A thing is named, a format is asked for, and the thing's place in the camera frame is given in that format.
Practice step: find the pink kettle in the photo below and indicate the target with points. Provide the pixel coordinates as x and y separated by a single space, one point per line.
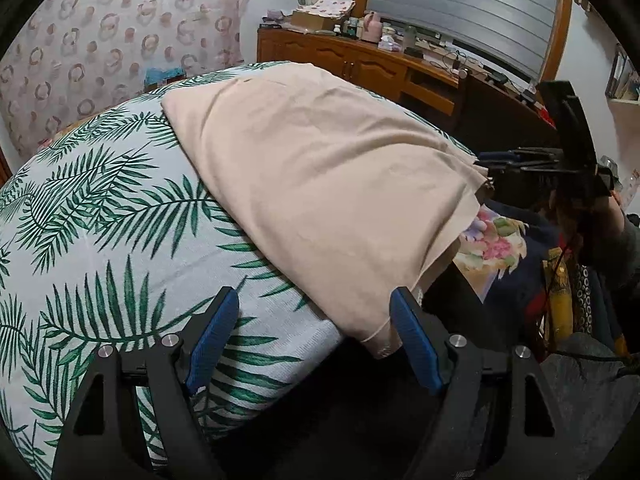
371 27

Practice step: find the yellow cloth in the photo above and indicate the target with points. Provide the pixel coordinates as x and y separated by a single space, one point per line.
559 305

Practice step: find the group of small bottles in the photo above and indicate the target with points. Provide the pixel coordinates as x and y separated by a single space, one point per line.
350 27

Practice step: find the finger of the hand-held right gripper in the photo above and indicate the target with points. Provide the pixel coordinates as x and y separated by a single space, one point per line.
505 154
515 168

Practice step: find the colourful floral fabric pile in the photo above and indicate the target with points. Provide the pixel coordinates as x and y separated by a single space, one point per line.
520 282

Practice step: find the grey window blind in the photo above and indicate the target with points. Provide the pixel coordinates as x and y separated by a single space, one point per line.
475 5

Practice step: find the floral patterned curtain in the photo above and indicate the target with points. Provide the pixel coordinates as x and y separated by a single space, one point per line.
100 35

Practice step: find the beige printed t-shirt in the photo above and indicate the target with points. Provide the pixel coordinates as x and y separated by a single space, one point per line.
325 185

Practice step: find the wooden sideboard cabinet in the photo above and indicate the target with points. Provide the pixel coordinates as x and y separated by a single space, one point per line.
325 57

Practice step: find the dark chair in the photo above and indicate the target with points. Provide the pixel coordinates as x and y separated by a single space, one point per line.
500 107

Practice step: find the grey textured cloth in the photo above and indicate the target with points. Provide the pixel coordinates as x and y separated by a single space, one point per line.
590 410

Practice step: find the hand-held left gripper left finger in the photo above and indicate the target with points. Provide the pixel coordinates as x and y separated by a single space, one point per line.
215 341

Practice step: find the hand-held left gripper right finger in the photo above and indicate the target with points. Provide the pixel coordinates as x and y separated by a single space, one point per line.
415 346

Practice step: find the floral patterned box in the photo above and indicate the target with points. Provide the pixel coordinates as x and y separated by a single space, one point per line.
325 11

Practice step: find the person's right forearm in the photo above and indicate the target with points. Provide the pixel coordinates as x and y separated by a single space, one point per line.
617 240

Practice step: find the tissue pack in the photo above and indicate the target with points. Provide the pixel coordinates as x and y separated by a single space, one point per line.
390 44

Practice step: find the palm leaf printed blanket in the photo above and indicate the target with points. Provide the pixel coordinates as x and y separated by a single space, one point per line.
100 210

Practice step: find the blue cloth bundle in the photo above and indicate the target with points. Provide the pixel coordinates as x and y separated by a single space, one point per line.
162 76

